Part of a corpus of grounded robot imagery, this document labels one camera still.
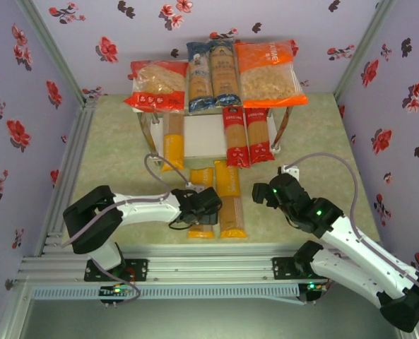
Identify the yellow spaghetti bag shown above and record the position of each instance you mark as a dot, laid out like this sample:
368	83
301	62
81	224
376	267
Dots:
230	197
173	144
201	176

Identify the red spaghetti bag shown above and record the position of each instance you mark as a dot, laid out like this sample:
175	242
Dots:
259	137
235	141

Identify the orange macaroni bag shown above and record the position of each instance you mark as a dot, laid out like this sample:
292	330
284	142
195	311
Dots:
269	77

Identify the dark blue spaghetti bag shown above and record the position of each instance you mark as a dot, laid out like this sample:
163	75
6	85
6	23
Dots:
225	77

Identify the light blue spaghetti bag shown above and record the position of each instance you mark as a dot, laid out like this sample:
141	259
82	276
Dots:
200	81

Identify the red macaroni bag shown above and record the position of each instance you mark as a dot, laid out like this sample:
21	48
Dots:
158	84

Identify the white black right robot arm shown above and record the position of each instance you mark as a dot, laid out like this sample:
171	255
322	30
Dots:
357	254

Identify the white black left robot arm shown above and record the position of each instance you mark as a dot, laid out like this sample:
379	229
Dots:
142	212

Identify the white two-tier shelf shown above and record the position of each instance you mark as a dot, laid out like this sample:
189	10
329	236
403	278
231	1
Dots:
202	137

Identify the green marbled table mat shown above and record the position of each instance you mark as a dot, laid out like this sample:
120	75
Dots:
117	152

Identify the aluminium frame rails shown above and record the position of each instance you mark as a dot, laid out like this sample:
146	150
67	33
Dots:
209	268

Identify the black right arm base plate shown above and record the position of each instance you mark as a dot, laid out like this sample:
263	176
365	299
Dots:
280	270

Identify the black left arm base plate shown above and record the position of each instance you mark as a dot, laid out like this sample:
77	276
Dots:
140	270

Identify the aluminium corner post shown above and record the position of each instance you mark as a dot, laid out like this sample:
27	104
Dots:
366	46
50	39

